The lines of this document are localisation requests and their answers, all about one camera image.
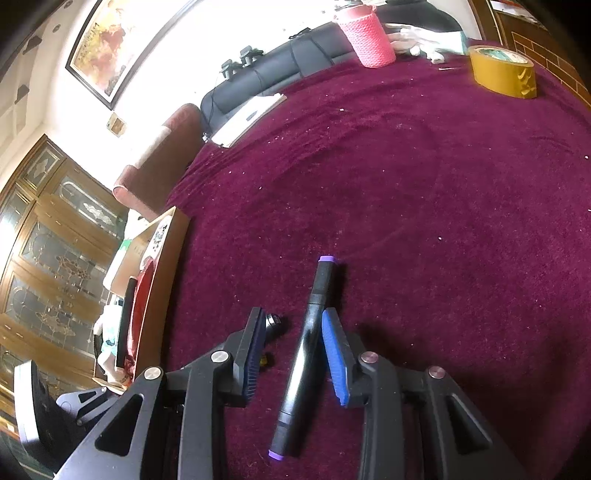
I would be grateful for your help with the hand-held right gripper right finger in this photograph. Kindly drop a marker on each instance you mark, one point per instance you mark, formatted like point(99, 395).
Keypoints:
point(339, 360)

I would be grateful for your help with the brown cardboard box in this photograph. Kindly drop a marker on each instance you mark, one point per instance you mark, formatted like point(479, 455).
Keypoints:
point(171, 277)

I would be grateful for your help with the wall switch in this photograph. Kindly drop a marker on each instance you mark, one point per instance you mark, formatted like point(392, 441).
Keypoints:
point(117, 126)

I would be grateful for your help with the black leather sofa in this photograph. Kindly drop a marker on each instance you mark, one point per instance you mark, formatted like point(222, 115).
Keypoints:
point(277, 60)

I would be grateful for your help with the white notebook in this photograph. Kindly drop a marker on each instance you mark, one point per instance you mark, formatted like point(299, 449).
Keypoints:
point(249, 117)

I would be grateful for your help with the wooden glass door cabinet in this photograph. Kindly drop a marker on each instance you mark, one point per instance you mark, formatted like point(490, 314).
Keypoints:
point(51, 258)

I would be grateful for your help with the large green white medicine box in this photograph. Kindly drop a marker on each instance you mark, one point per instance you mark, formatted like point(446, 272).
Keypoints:
point(138, 249)

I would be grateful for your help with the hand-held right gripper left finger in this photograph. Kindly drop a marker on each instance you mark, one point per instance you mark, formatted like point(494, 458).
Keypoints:
point(253, 360)

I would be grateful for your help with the pink knit sleeve bottle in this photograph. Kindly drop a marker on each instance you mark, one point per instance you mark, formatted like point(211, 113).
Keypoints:
point(367, 39)

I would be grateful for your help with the brown armchair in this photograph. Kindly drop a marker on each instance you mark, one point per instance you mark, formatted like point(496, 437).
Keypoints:
point(161, 157)

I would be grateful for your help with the yellow tape roll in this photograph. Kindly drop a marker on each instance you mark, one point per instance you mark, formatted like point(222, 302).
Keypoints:
point(498, 74)

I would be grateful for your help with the black flat case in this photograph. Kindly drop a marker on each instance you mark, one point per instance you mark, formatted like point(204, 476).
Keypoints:
point(125, 323)

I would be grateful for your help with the white gloves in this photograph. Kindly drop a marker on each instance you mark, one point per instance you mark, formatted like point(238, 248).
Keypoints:
point(429, 41)

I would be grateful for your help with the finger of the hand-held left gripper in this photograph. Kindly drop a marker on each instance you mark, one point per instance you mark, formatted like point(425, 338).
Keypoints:
point(92, 401)

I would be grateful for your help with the black marker purple caps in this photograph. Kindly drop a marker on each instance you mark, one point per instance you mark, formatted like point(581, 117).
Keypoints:
point(300, 369)

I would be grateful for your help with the red snack packet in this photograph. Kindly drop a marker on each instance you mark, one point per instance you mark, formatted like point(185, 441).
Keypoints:
point(145, 295)

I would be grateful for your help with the small black metal part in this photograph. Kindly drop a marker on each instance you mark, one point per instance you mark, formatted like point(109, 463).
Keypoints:
point(274, 323)

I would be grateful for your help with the small yellow part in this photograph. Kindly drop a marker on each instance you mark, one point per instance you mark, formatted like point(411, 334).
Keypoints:
point(265, 361)

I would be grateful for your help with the framed wall painting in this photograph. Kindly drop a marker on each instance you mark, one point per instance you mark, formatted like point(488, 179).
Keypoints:
point(106, 50)

